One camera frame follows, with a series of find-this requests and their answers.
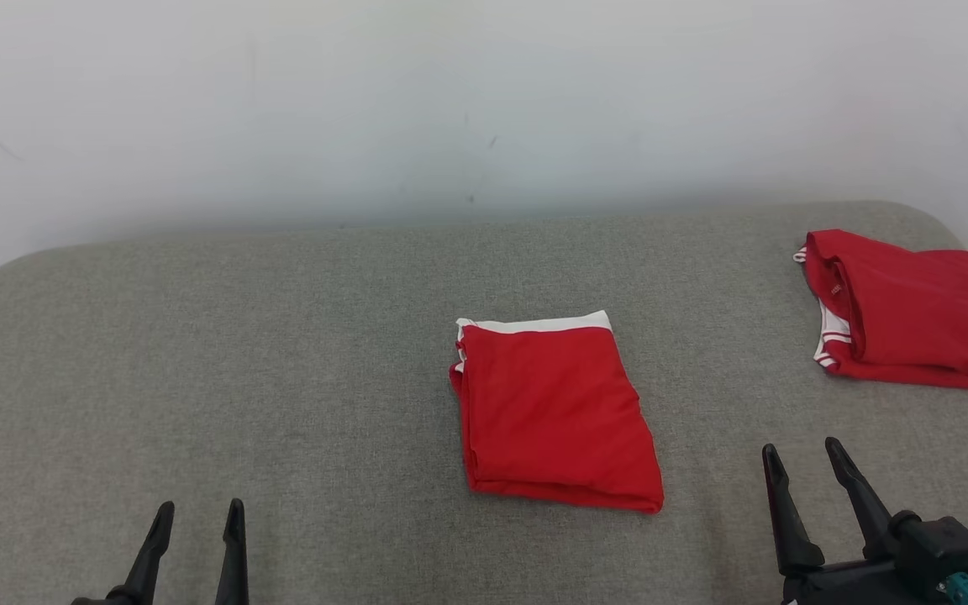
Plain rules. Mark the red Bulls basketball jersey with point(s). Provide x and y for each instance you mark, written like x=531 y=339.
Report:
x=921 y=319

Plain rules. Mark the grey fabric sofa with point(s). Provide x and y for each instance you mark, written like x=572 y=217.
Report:
x=282 y=378

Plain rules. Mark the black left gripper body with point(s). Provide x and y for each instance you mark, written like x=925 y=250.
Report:
x=102 y=601

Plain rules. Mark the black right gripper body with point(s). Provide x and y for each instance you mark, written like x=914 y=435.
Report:
x=929 y=542

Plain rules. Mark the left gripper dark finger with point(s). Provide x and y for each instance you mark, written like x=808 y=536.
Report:
x=234 y=571
x=148 y=571

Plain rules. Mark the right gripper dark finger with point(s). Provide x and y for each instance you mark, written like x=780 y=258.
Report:
x=795 y=546
x=866 y=521

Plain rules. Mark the red shorts with white trim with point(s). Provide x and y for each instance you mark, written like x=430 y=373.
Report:
x=551 y=412

